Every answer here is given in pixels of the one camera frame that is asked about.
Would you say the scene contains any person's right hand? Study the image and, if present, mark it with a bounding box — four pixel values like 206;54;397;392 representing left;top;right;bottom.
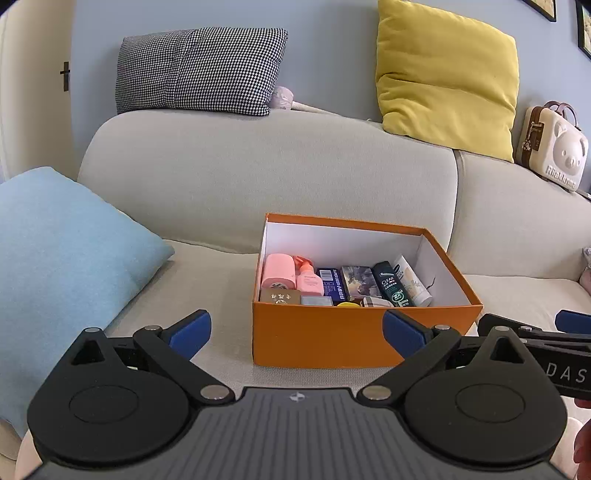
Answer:
574;398;591;480

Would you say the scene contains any houndstooth pillow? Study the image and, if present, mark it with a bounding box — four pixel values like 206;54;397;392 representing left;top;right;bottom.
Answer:
115;28;288;117

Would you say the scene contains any orange cardboard box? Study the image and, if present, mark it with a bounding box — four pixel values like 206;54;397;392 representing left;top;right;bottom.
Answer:
252;212;484;370

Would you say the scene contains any illustrated card box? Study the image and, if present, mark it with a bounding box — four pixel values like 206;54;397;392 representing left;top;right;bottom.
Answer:
341;265;384;298

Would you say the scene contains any pink cylinder bottle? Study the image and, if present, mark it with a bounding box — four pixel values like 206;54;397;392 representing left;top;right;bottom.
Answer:
261;253;296;291

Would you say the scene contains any beige sofa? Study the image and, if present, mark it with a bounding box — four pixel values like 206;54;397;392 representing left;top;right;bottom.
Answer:
0;111;591;480

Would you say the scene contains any dark green shampoo bottle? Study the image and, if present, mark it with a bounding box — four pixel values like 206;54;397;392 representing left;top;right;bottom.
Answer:
372;261;411;308

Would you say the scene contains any pink pump bottle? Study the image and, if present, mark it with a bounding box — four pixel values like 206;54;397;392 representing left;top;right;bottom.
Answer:
293;255;324;297

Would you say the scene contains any small gold box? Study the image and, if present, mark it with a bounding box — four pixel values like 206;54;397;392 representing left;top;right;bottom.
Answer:
259;288;303;304

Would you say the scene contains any pale pink cloth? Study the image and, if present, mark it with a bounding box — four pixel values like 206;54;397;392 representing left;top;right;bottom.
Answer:
14;427;47;480

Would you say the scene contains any light blue pillow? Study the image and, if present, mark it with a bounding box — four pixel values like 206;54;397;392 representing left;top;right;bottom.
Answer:
0;166;175;439

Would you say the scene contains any blue tin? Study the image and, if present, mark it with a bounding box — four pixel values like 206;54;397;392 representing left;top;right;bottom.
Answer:
318;267;348;298

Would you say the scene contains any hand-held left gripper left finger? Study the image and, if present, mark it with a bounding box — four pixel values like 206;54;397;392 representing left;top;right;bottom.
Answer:
69;309;234;407

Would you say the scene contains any cream bear suitcase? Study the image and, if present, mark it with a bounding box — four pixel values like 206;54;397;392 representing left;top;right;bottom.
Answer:
515;100;589;192

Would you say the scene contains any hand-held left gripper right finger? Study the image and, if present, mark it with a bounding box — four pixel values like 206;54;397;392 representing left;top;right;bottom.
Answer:
355;309;536;407

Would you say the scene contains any plaid small box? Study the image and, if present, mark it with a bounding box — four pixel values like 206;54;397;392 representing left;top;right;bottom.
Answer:
350;295;394;308

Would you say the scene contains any black picture frame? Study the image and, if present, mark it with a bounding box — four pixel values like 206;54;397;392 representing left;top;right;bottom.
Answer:
575;0;591;58
531;0;557;22

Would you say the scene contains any yellow pillow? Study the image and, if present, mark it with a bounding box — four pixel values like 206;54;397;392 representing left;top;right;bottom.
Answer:
375;0;519;163

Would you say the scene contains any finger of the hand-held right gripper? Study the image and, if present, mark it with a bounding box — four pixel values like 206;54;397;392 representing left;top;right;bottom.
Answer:
555;310;591;335
477;314;591;354

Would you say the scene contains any cream door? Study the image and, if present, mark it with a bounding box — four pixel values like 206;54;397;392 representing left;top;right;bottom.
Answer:
0;0;77;181

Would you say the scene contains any white lotion tube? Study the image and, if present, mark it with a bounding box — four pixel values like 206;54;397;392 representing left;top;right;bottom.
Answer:
392;255;434;306

